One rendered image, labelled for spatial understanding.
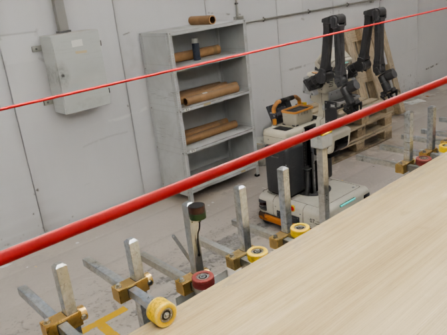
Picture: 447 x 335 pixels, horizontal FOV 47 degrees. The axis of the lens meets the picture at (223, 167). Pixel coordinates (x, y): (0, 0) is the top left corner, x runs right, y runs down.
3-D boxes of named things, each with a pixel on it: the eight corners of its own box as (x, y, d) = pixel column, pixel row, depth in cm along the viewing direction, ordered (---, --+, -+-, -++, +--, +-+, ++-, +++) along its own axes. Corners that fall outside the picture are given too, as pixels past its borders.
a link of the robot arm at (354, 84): (342, 77, 338) (334, 80, 333) (355, 70, 329) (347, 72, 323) (349, 94, 337) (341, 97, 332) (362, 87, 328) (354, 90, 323)
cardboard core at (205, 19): (187, 16, 481) (208, 15, 459) (194, 15, 486) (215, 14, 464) (188, 25, 484) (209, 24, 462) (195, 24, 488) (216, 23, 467)
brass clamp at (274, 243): (268, 246, 224) (267, 236, 223) (289, 235, 233) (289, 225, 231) (279, 251, 220) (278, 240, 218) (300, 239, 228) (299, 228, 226)
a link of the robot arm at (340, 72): (339, 14, 326) (328, 16, 319) (347, 14, 322) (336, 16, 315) (342, 82, 340) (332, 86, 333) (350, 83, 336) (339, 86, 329)
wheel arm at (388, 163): (355, 161, 306) (355, 154, 304) (358, 159, 308) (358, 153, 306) (425, 175, 274) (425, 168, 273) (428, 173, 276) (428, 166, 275)
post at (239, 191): (243, 292, 217) (232, 185, 201) (249, 288, 219) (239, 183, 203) (249, 294, 215) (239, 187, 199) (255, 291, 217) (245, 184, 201)
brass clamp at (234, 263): (225, 266, 209) (223, 255, 207) (249, 253, 217) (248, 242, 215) (235, 271, 204) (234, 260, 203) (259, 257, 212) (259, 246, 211)
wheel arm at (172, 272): (139, 262, 217) (137, 252, 216) (146, 258, 219) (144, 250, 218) (205, 300, 185) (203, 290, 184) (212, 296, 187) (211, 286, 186)
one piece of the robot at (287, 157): (266, 205, 417) (257, 104, 389) (310, 184, 450) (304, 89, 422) (298, 216, 393) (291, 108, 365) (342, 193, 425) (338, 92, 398)
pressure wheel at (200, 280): (191, 303, 189) (186, 276, 185) (207, 293, 194) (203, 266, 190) (205, 311, 183) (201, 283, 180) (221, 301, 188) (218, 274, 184)
